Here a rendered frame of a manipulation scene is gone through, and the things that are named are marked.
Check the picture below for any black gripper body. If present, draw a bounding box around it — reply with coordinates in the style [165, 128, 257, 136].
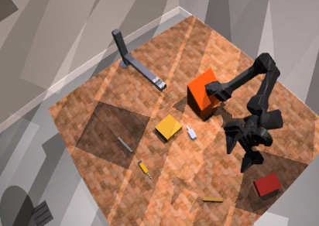
[224, 121, 264, 165]

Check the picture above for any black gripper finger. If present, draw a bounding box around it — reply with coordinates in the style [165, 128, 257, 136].
[240, 157, 260, 173]
[225, 129, 243, 154]

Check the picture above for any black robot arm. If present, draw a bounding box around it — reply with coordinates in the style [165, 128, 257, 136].
[204, 53, 283, 147]

